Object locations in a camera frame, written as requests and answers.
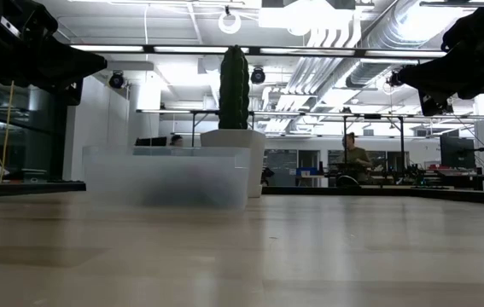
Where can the silver ventilation duct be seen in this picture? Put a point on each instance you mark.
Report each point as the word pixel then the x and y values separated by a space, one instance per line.
pixel 395 30

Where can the black background frame stand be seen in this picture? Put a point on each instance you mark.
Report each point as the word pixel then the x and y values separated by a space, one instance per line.
pixel 310 114

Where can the dark green box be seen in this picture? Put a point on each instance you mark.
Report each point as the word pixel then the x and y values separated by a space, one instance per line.
pixel 34 175

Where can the blue box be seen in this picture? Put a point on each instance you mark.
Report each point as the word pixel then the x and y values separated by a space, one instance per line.
pixel 307 172

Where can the black aluminium table frame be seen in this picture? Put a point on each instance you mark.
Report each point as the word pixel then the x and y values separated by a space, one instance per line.
pixel 352 191

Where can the black round spotlight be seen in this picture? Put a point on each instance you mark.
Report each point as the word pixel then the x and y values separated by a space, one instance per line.
pixel 116 80
pixel 258 75

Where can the green cactus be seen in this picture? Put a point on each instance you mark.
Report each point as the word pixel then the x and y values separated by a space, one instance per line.
pixel 234 85

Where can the clear plastic container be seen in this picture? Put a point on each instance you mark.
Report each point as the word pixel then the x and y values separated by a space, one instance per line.
pixel 165 179

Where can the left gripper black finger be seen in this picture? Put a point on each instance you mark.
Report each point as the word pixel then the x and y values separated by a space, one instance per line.
pixel 62 64

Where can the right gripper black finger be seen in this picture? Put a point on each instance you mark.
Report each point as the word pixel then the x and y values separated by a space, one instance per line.
pixel 450 74

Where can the black monitor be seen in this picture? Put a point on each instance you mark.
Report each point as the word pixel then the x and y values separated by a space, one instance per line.
pixel 151 141
pixel 457 152

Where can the person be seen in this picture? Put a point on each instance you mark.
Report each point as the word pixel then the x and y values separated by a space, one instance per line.
pixel 354 160
pixel 176 140

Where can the white hexagonal plant pot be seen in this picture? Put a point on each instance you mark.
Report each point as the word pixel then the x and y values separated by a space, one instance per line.
pixel 254 162

